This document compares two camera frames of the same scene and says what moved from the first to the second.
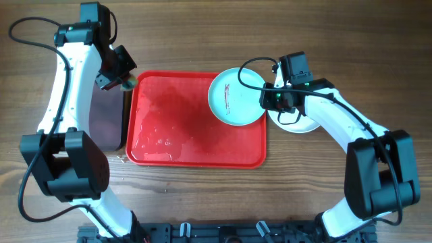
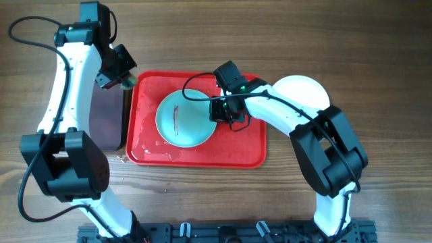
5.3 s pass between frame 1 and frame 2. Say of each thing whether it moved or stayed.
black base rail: stayed
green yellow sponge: stayed
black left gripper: stayed
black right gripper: moved
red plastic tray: stayed
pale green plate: moved
